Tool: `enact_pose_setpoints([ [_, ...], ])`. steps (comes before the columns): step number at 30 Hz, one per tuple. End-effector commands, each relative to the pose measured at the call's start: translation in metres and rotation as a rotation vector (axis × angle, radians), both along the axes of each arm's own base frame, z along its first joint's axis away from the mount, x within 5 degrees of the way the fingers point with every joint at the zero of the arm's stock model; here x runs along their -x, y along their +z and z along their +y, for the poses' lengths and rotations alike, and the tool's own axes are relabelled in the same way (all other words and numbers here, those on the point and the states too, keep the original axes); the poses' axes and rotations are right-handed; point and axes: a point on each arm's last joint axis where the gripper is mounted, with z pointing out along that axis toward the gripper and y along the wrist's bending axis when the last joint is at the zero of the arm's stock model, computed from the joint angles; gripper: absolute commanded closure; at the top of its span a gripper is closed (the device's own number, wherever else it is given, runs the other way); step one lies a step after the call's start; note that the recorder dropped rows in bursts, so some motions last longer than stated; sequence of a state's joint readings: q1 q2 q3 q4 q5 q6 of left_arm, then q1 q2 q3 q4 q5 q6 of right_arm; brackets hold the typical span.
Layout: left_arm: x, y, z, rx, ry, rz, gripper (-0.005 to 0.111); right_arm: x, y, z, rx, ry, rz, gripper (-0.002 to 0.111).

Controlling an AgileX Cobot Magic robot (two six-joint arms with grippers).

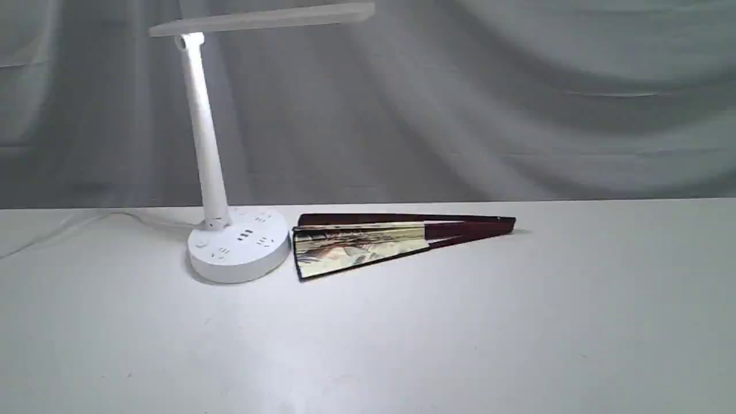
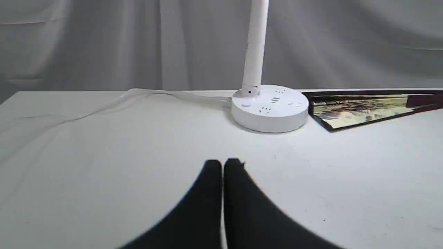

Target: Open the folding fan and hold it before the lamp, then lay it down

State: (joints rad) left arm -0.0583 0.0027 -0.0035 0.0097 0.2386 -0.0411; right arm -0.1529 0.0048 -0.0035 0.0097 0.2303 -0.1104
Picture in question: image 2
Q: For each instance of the white desk lamp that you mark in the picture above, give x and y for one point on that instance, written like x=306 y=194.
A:
x=265 y=108

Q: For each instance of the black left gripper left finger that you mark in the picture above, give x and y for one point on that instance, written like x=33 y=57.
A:
x=195 y=222

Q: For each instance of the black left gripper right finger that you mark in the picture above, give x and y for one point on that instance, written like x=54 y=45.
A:
x=253 y=221

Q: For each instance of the grey backdrop curtain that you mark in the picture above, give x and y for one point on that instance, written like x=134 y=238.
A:
x=78 y=45

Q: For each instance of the painted paper folding fan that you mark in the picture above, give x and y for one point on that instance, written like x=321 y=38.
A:
x=341 y=110

